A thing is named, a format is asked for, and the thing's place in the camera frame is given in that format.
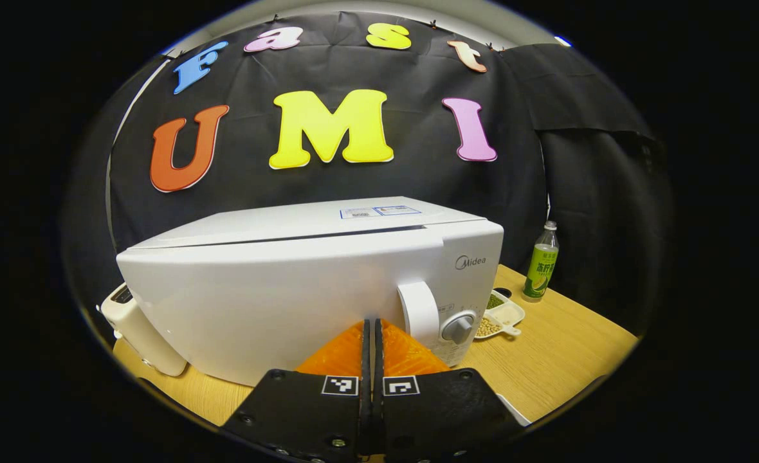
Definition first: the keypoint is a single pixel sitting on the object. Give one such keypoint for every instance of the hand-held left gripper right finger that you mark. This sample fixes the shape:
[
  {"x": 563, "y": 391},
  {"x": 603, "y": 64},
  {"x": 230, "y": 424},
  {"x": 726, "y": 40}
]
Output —
[{"x": 444, "y": 411}]

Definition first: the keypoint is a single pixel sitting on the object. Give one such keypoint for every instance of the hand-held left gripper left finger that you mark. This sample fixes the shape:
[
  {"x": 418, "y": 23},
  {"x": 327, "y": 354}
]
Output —
[{"x": 302, "y": 411}]

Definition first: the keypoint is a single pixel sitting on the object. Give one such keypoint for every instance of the white microwave oven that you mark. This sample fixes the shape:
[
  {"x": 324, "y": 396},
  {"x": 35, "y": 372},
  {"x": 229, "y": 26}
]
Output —
[{"x": 276, "y": 296}]

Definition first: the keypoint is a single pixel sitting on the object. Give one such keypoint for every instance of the white divided snack dish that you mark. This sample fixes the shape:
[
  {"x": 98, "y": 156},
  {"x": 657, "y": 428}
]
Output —
[{"x": 505, "y": 315}]

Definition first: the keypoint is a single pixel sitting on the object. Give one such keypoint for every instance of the small black round cap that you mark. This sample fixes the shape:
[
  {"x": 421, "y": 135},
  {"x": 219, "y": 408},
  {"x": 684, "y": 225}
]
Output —
[{"x": 502, "y": 292}]

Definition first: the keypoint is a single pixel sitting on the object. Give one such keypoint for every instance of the green label drink bottle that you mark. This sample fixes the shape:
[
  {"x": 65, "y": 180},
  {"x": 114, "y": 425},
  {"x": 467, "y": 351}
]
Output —
[{"x": 540, "y": 270}]

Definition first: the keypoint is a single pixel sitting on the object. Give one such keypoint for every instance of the white toaster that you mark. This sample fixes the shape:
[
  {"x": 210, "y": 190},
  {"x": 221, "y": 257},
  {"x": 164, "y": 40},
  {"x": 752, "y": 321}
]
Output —
[{"x": 141, "y": 334}]

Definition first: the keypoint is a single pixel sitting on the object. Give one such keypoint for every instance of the black backdrop cloth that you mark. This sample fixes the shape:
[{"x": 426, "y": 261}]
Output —
[{"x": 418, "y": 180}]

